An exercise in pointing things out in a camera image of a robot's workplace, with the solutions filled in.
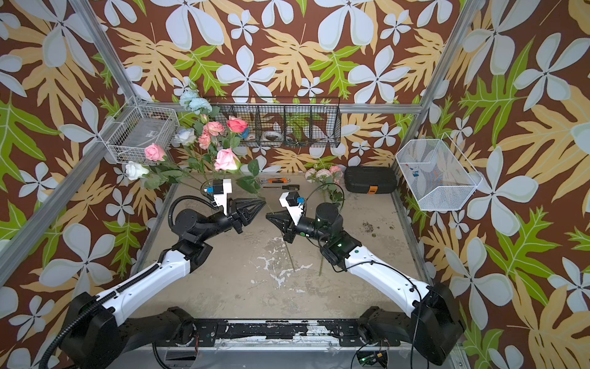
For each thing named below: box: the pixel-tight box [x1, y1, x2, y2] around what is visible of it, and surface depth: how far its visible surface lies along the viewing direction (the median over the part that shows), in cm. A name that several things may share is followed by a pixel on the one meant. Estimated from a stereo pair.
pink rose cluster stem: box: [328, 165, 345, 204], surface depth 113 cm
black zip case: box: [344, 166, 398, 195], surface depth 117 cm
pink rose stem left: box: [144, 142, 185, 174], surface depth 67 cm
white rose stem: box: [125, 160, 183, 190], surface depth 66 cm
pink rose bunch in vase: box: [172, 113, 250, 181], surface depth 80 cm
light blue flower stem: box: [179, 90, 213, 116], surface depth 83 cm
